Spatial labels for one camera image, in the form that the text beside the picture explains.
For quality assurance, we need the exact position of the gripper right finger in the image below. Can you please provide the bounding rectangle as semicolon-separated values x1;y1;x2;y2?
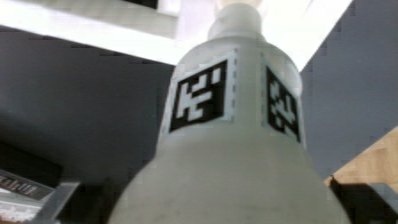
329;178;398;224

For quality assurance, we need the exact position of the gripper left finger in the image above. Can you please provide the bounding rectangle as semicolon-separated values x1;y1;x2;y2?
0;169;80;224

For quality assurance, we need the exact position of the white lamp bulb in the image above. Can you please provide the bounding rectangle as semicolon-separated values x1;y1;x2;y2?
107;0;351;224

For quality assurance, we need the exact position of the white U-shaped fence frame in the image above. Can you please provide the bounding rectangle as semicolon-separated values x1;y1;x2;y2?
0;0;336;71

